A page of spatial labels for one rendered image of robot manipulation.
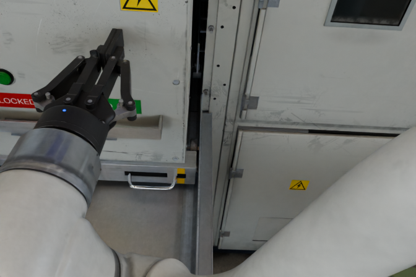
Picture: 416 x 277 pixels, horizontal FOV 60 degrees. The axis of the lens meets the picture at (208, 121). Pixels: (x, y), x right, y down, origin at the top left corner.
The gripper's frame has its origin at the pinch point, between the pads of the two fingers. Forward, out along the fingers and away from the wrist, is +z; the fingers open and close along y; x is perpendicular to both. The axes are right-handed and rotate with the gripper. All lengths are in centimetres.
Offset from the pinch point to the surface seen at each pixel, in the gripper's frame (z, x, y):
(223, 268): 25, -124, 27
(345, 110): 32, -35, 52
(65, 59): 4.1, -5.6, -9.6
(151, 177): 3.8, -35.5, 3.5
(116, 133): 0.6, -19.0, -1.7
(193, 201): 0.8, -39.2, 13.3
